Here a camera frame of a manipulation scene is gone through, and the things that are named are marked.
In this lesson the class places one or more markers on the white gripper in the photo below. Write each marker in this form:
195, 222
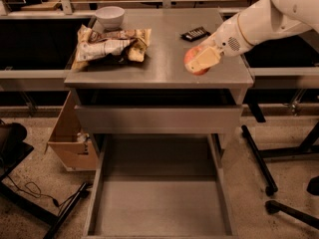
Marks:
228, 38

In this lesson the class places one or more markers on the black table leg frame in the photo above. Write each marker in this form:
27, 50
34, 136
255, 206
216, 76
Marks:
307, 146

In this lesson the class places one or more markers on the black chair left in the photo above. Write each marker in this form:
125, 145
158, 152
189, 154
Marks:
13, 148

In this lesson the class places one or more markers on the white ceramic bowl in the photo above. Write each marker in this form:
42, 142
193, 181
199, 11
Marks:
111, 17

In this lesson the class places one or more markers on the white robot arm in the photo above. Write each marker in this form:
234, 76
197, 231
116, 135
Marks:
263, 21

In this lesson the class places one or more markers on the grey drawer cabinet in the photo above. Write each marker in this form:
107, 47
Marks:
161, 80

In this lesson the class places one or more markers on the crumpled chip bag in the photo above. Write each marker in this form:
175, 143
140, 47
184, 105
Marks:
116, 47

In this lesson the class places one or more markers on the cardboard box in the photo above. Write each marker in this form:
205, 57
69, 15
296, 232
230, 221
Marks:
68, 140

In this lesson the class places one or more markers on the red apple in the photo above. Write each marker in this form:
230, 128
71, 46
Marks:
192, 64

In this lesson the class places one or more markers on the open middle drawer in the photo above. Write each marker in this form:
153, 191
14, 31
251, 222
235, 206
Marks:
159, 187

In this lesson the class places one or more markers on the closed top drawer front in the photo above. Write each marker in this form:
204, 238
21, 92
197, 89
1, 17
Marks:
157, 120

